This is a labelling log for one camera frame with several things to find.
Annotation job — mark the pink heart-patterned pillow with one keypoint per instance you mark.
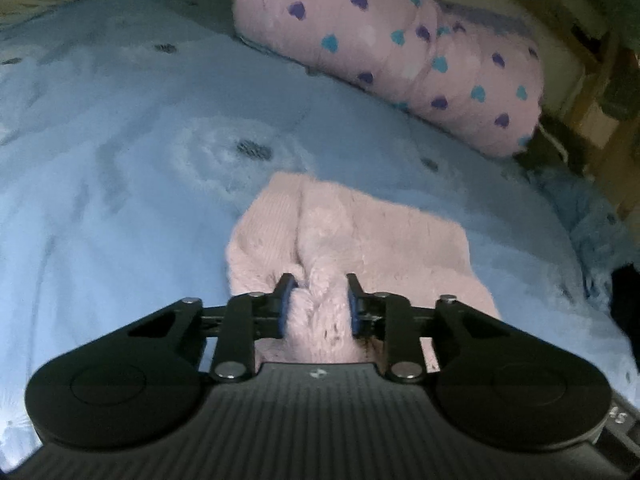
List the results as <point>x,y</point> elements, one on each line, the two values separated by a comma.
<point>400,50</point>

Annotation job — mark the pink knitted sweater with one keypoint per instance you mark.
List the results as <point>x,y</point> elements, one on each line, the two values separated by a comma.
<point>370,240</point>

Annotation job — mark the blue dandelion print duvet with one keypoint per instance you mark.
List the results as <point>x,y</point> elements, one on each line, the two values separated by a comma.
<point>125,185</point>

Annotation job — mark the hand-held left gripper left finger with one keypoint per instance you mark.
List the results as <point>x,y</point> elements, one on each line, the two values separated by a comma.
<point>289,305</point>

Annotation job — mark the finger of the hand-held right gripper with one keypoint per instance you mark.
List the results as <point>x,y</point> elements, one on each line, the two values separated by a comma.
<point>627,297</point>

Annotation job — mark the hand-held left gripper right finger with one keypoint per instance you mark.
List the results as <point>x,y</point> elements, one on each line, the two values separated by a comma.
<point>354,310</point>

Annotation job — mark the wooden bed frame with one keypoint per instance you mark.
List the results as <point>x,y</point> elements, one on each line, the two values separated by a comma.
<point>590,60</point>

